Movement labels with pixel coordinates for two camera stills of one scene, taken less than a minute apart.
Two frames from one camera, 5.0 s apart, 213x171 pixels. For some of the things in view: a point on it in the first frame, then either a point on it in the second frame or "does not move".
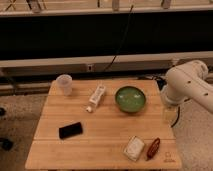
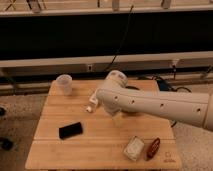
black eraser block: x=71 y=130 does not move
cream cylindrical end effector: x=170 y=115 → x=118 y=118
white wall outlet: x=89 y=67 does not move
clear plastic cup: x=64 y=85 does not move
